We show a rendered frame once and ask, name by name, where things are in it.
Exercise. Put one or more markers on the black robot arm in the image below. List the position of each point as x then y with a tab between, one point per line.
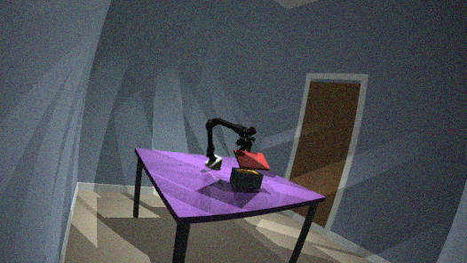
241	130

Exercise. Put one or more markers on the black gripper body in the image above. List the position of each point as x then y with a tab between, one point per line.
247	139

